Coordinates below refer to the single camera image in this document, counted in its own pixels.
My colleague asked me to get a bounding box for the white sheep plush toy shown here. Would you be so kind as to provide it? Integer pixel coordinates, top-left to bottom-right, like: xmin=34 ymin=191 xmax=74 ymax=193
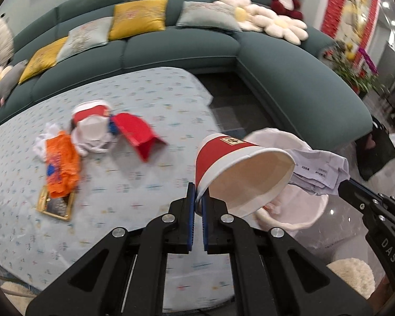
xmin=0 ymin=14 xmax=15 ymax=66

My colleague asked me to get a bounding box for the red carton piece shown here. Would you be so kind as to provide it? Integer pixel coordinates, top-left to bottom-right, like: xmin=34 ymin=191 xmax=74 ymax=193
xmin=113 ymin=112 xmax=168 ymax=162

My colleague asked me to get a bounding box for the large yellow embroidered cushion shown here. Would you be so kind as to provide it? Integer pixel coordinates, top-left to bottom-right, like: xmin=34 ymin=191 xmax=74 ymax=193
xmin=108 ymin=0 xmax=169 ymax=41

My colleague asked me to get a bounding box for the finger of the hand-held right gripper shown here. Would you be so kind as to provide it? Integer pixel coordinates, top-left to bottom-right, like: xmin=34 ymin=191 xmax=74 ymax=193
xmin=337 ymin=178 xmax=387 ymax=218

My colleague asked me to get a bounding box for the dark green corner sofa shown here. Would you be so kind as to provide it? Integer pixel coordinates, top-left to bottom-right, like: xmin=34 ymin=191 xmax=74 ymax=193
xmin=0 ymin=0 xmax=373 ymax=152

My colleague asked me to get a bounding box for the red hanging wall decoration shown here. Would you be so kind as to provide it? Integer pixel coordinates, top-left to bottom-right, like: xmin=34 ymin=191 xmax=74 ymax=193
xmin=321 ymin=0 xmax=381 ymax=70

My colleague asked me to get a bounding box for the gold edged black packet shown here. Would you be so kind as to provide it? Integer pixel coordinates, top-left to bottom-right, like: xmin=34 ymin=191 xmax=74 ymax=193
xmin=37 ymin=186 xmax=76 ymax=221

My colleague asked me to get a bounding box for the black bag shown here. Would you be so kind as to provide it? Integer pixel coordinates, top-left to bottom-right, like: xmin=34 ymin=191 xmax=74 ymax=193
xmin=355 ymin=118 xmax=395 ymax=181

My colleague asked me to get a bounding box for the white lined waste bin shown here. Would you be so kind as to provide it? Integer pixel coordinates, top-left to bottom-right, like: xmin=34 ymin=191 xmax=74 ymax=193
xmin=243 ymin=127 xmax=330 ymax=231

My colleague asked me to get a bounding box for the potted flowering plant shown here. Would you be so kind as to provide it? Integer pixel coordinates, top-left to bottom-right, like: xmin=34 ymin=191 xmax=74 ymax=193
xmin=323 ymin=39 xmax=386 ymax=96

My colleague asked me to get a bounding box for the wide grey-green embroidered cushion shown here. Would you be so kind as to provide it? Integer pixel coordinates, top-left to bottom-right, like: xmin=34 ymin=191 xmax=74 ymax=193
xmin=176 ymin=1 xmax=242 ymax=32

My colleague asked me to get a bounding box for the white paper receipt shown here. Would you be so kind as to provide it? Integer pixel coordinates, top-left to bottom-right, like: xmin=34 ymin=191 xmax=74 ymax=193
xmin=288 ymin=149 xmax=350 ymax=198

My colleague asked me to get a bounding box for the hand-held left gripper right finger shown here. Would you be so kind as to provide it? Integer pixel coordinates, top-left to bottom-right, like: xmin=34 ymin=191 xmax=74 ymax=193
xmin=201 ymin=194 xmax=373 ymax=316

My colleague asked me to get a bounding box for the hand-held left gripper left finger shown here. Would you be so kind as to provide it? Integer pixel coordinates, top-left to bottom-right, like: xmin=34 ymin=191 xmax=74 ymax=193
xmin=26 ymin=182 xmax=196 ymax=316

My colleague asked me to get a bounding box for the white fluffy seat cushion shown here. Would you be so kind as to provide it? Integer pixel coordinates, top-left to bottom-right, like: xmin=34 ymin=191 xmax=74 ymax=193
xmin=0 ymin=281 xmax=32 ymax=300
xmin=327 ymin=258 xmax=376 ymax=298

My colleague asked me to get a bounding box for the crushed red white paper cup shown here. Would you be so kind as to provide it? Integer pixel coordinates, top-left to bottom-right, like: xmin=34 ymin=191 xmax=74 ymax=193
xmin=72 ymin=100 xmax=114 ymax=122

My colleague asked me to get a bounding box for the red and white paper cup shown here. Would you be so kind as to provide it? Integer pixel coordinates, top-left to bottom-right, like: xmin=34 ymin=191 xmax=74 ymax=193
xmin=195 ymin=133 xmax=296 ymax=218

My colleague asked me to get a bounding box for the floral printed tablecloth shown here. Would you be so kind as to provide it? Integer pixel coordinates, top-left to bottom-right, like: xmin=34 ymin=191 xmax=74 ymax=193
xmin=0 ymin=67 xmax=238 ymax=307

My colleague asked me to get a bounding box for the square grey-green embroidered cushion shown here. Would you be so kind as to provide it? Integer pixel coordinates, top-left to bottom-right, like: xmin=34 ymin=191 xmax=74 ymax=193
xmin=57 ymin=16 xmax=114 ymax=62

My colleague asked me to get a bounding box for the small yellow embroidered cushion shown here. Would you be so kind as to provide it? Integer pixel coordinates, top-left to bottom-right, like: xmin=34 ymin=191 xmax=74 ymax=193
xmin=19 ymin=36 xmax=68 ymax=84

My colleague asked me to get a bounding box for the grey plush toy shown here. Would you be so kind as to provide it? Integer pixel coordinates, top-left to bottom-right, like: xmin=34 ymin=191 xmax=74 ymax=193
xmin=0 ymin=60 xmax=28 ymax=109

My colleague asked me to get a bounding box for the orange plastic bag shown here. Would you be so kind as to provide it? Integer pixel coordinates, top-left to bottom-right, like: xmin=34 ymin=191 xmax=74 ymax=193
xmin=44 ymin=131 xmax=82 ymax=200

